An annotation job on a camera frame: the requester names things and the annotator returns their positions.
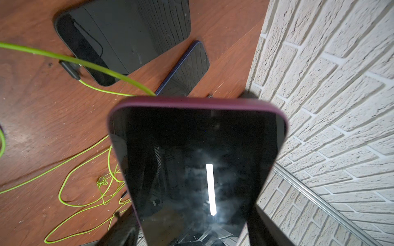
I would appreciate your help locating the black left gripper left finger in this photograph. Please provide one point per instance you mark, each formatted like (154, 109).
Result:
(125, 231)

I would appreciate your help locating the black phone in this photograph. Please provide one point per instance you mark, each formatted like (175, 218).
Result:
(124, 35)
(195, 167)

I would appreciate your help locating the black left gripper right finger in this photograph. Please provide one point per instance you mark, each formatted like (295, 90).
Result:
(262, 231)

